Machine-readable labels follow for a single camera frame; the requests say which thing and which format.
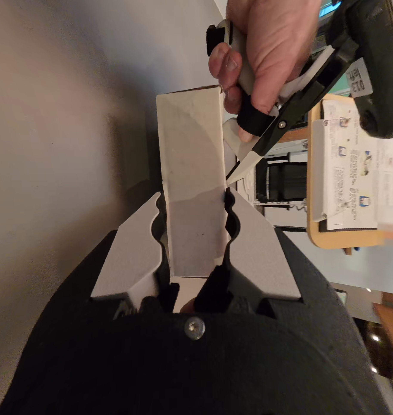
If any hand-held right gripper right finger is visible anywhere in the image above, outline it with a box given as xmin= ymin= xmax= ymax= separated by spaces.
xmin=223 ymin=187 xmax=301 ymax=314

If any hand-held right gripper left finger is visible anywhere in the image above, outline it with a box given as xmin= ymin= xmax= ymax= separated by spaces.
xmin=90 ymin=191 xmax=169 ymax=310

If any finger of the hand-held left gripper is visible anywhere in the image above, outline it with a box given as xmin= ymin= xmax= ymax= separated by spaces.
xmin=226 ymin=150 xmax=266 ymax=182

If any white cardboard box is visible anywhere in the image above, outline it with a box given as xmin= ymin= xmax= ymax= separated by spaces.
xmin=156 ymin=84 xmax=237 ymax=312

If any person's left hand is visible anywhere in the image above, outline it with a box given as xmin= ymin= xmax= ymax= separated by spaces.
xmin=208 ymin=0 xmax=323 ymax=143

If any black equipment case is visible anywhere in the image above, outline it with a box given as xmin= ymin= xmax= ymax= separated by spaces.
xmin=255 ymin=160 xmax=308 ymax=202

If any light wooden board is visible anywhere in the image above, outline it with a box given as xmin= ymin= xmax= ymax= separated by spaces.
xmin=307 ymin=94 xmax=391 ymax=249

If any printed paper sheet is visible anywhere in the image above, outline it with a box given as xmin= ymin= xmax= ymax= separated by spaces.
xmin=321 ymin=99 xmax=393 ymax=231

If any black coiled cable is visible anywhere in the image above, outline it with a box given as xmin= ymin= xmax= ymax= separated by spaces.
xmin=258 ymin=200 xmax=307 ymax=211

